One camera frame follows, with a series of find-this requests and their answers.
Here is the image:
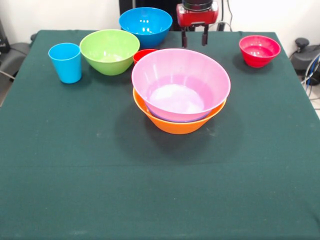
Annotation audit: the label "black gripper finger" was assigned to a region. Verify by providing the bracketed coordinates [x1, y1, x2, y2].
[201, 24, 209, 47]
[181, 26, 188, 49]

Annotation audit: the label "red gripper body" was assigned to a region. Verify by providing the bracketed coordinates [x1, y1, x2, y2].
[176, 2, 219, 27]

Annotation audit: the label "large pink bowl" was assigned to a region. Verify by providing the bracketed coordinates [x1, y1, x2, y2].
[131, 48, 232, 123]

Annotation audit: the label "orange bowl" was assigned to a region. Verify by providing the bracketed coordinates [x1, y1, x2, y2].
[132, 87, 228, 135]

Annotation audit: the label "red cup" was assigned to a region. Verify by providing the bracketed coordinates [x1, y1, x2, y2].
[132, 48, 158, 65]

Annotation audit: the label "small pink-red bowl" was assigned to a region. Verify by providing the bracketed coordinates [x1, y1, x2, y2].
[238, 34, 282, 69]

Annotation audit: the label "green bowl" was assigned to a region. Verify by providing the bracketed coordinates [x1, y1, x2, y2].
[79, 29, 141, 76]

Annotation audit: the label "blue cup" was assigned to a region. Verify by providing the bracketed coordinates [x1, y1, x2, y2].
[48, 42, 83, 84]

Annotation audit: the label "dark green tablecloth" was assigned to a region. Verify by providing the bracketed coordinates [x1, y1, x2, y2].
[0, 29, 320, 240]

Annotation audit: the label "black wall cable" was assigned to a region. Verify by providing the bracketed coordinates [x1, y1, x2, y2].
[216, 0, 234, 32]

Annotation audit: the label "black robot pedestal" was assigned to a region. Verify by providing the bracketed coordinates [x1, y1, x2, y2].
[119, 0, 199, 32]

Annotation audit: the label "tangled cables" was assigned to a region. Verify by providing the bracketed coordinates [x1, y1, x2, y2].
[301, 55, 320, 101]

